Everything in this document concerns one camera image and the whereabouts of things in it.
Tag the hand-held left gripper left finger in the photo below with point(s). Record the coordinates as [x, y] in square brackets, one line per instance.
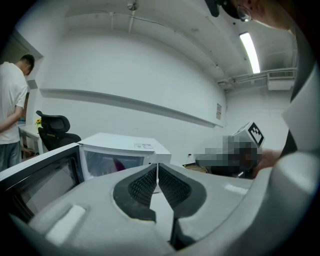
[95, 200]

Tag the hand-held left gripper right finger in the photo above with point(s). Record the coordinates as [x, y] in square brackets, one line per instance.
[220, 195]

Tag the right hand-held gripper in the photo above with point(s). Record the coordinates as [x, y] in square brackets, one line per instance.
[246, 130]

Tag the purple eggplant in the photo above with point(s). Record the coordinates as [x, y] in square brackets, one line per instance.
[120, 166]

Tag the white microwave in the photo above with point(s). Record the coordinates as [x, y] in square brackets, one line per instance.
[112, 142]

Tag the person's right forearm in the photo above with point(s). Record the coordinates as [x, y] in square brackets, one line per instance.
[268, 161]

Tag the black high-back office chair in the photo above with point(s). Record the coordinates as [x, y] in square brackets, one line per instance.
[55, 130]

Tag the white desk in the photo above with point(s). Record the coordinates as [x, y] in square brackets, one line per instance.
[28, 130]

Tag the yellow sunflower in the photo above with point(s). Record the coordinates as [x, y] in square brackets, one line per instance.
[38, 121]

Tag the white air conditioner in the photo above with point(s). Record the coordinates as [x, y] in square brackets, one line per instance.
[280, 81]

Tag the ceiling light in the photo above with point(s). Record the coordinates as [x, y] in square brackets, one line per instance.
[250, 52]

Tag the eyeglasses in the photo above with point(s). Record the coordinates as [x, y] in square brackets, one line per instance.
[243, 13]

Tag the person's face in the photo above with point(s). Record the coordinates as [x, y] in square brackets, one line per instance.
[272, 15]

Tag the paper wall notice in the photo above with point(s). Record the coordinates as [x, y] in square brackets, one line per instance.
[219, 112]

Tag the white ceiling duct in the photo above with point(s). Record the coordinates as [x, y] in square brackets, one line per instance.
[250, 79]

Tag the black head-worn camera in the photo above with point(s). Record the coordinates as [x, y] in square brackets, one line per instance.
[215, 7]

